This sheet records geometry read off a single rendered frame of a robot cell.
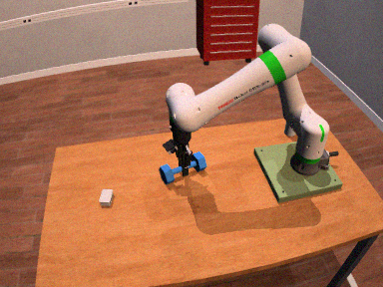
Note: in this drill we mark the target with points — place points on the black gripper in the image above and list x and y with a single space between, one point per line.
183 153

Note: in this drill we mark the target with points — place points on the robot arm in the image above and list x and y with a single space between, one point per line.
290 55

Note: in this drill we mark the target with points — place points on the blue dumbbell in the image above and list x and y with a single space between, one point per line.
167 174

